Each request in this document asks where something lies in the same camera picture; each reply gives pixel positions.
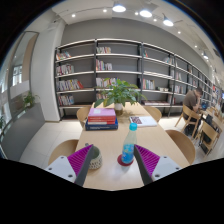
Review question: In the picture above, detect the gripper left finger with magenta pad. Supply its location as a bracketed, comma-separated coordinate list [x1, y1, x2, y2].
[46, 145, 94, 186]

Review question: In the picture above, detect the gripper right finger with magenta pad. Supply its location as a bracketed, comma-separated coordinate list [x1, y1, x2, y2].
[134, 145, 181, 185]

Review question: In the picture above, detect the clear water bottle teal cap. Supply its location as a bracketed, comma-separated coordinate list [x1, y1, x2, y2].
[122, 123, 137, 163]

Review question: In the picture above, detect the wooden chair near left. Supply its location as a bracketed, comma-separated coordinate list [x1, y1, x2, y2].
[48, 139, 78, 164]

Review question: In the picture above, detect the grey-green ceramic mug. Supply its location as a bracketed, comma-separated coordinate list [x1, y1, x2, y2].
[85, 143, 102, 170]

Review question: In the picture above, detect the red round coaster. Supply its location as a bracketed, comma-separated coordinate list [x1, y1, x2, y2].
[117, 154, 134, 166]

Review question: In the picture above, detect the wooden chair near right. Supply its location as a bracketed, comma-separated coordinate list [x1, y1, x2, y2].
[166, 130, 196, 164]

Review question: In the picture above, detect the open magazine on table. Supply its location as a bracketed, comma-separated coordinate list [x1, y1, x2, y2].
[129, 116, 157, 127]

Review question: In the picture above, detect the wooden chair far left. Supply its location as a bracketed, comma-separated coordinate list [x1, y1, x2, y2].
[77, 106, 90, 126]

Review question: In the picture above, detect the wooden chair far right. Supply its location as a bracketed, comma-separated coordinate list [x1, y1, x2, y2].
[144, 106, 162, 121]

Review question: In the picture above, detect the stack of red blue books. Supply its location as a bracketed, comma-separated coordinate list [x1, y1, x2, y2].
[85, 108, 118, 131]

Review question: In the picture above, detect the wooden chair under seated man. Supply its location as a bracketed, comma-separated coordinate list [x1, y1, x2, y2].
[180, 105, 201, 138]

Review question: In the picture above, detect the wooden chair at right table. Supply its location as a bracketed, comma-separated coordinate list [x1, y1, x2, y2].
[194, 122, 219, 154]

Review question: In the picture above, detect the seated man in brown shirt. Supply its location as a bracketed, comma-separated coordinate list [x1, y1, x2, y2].
[183, 87, 203, 135]

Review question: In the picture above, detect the green potted plant white pot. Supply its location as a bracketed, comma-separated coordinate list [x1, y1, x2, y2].
[94, 79, 146, 115]

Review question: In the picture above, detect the small plant by window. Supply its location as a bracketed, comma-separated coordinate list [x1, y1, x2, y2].
[23, 91, 38, 108]

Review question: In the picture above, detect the long grey bookshelf with books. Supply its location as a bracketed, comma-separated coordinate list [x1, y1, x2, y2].
[55, 38, 222, 119]

